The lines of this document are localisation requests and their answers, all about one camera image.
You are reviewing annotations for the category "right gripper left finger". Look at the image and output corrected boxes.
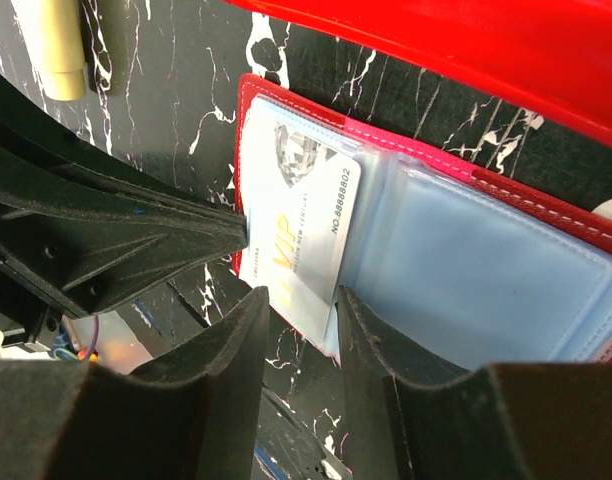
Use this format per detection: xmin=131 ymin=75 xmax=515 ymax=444
xmin=0 ymin=287 xmax=270 ymax=479

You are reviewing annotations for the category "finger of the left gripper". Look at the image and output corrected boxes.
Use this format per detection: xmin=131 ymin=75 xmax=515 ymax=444
xmin=0 ymin=75 xmax=221 ymax=210
xmin=0 ymin=146 xmax=246 ymax=320

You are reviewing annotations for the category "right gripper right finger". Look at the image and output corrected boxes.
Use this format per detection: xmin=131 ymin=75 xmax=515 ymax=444
xmin=338 ymin=287 xmax=612 ymax=479

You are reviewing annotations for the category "red leather card holder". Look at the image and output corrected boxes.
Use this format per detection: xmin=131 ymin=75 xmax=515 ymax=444
xmin=234 ymin=74 xmax=612 ymax=370

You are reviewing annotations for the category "white VIP credit card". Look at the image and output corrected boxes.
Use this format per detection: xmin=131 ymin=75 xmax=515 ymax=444
xmin=239 ymin=95 xmax=361 ymax=344

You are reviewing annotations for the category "cream toy microphone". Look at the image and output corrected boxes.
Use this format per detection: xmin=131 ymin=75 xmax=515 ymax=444
xmin=12 ymin=0 xmax=86 ymax=102

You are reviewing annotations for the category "red plastic bin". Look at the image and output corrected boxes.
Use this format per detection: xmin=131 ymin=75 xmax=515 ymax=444
xmin=238 ymin=0 xmax=612 ymax=147

